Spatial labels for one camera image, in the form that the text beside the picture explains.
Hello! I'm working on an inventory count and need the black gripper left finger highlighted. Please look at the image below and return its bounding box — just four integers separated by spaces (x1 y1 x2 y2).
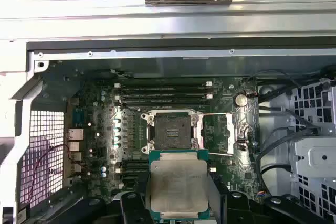
60 172 151 224

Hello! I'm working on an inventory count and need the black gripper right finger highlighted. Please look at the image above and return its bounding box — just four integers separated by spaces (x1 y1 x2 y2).
209 172 336 224

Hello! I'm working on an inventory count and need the CPU with silver top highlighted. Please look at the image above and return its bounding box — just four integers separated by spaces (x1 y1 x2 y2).
148 149 211 221

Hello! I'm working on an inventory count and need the metal socket cover frame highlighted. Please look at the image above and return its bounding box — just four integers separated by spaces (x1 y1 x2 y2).
194 112 236 156

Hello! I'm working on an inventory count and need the metal wire locking lever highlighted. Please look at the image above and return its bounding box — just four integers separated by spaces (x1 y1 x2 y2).
118 104 144 113

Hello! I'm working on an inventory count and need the CPU socket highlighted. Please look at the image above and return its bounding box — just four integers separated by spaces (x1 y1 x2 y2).
140 108 203 156

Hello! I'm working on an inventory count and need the green motherboard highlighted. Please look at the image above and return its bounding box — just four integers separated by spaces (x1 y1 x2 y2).
67 77 260 204

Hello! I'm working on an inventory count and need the metal rear port block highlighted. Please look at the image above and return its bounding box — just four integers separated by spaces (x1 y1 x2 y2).
67 128 85 180

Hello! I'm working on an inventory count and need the metal drive cage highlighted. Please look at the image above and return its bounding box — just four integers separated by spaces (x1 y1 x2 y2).
287 76 336 224

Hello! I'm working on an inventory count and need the silver coin cell battery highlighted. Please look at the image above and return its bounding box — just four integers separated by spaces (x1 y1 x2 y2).
234 94 247 107

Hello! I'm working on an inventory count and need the black and silver PC case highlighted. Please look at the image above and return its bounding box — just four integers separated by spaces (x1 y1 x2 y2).
0 39 336 224

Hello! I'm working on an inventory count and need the black cable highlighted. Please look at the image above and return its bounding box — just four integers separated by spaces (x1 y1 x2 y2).
246 68 323 99
255 125 318 184

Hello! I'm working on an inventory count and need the thin red and black wire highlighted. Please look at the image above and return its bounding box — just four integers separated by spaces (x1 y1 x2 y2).
28 143 72 206

